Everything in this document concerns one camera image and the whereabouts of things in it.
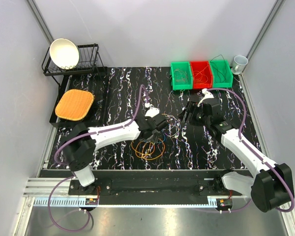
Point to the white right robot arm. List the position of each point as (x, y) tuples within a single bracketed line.
[(269, 185)]

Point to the black wire dish rack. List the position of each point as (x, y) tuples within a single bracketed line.
[(90, 74)]

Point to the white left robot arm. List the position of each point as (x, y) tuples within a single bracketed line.
[(79, 148)]

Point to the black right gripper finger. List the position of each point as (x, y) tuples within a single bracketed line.
[(194, 98), (183, 115)]

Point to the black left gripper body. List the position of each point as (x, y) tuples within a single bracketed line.
[(154, 138)]

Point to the orange woven basket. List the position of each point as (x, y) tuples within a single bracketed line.
[(74, 105)]

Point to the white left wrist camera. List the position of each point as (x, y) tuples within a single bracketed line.
[(151, 111)]

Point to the light blue mug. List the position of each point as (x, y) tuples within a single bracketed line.
[(239, 63)]

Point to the right green plastic bin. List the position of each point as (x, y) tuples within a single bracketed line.
[(222, 75)]

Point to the left green plastic bin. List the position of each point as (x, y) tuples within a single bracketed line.
[(181, 74)]

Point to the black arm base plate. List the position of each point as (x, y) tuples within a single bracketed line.
[(153, 188)]

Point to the white bowl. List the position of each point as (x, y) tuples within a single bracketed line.
[(64, 53)]

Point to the green plastic bin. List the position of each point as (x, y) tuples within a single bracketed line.
[(181, 74), (222, 75)]

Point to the white slotted cable duct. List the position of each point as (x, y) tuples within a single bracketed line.
[(65, 202)]

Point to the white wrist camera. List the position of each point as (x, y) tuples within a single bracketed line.
[(151, 111), (207, 95)]

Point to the black marble pattern mat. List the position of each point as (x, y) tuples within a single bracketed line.
[(183, 147)]

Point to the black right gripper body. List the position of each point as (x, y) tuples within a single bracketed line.
[(197, 116)]

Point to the red plastic bin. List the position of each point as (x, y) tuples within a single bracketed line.
[(202, 74)]

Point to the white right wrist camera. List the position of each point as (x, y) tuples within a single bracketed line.
[(207, 95)]

